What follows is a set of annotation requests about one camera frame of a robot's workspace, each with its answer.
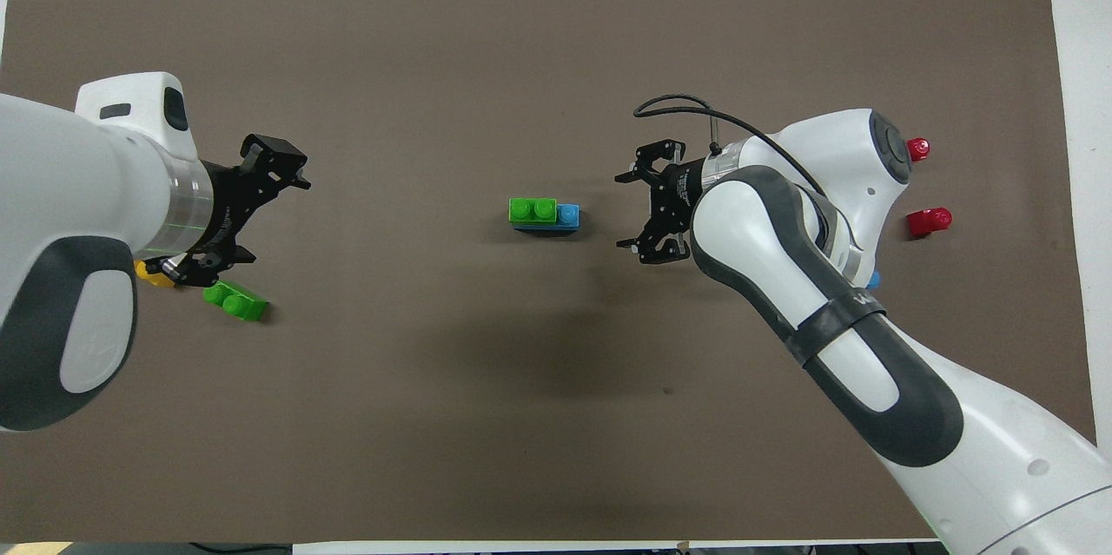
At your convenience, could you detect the yellow two-stud toy block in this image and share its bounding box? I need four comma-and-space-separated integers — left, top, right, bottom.
134, 258, 176, 289

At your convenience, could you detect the green two-stud toy block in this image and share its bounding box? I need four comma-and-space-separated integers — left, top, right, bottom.
202, 280, 268, 323
509, 197, 558, 226

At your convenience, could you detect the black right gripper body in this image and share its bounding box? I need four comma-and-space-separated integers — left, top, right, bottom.
656, 159, 706, 230

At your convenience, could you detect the brown table mat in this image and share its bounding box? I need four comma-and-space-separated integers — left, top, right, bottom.
0, 0, 1097, 543

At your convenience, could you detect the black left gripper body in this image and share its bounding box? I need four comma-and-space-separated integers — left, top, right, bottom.
178, 160, 277, 259

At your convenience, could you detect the black cable under table edge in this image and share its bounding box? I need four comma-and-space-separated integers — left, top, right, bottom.
189, 542, 292, 555

